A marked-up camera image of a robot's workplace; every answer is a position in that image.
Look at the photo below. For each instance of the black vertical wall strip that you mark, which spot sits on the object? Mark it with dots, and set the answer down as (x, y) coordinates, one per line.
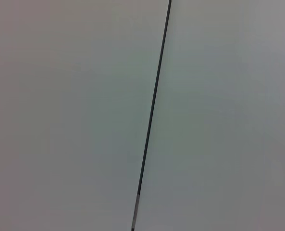
(154, 96)

